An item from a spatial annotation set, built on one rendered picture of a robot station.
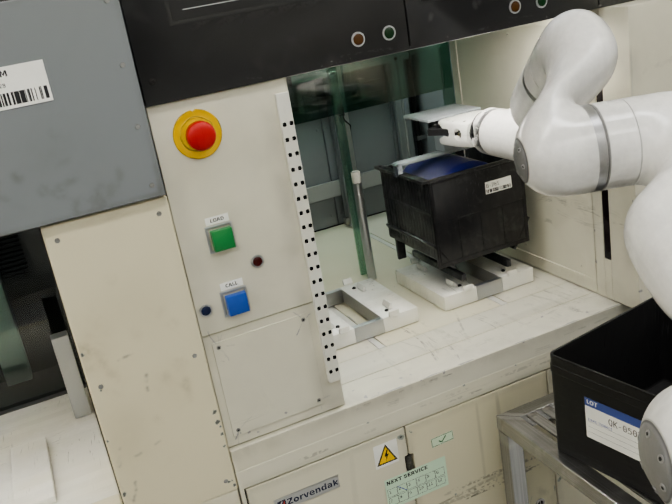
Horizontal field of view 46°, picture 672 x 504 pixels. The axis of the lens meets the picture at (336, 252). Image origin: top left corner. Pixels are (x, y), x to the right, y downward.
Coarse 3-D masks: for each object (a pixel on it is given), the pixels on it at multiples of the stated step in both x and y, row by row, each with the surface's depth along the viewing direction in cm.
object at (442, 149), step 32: (416, 160) 155; (480, 160) 167; (512, 160) 153; (384, 192) 166; (416, 192) 152; (448, 192) 149; (480, 192) 152; (512, 192) 155; (416, 224) 156; (448, 224) 151; (480, 224) 154; (512, 224) 157; (416, 256) 172; (448, 256) 153
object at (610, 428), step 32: (640, 320) 132; (576, 352) 124; (608, 352) 129; (640, 352) 134; (576, 384) 118; (608, 384) 112; (640, 384) 135; (576, 416) 120; (608, 416) 114; (640, 416) 109; (576, 448) 122; (608, 448) 116; (640, 480) 113
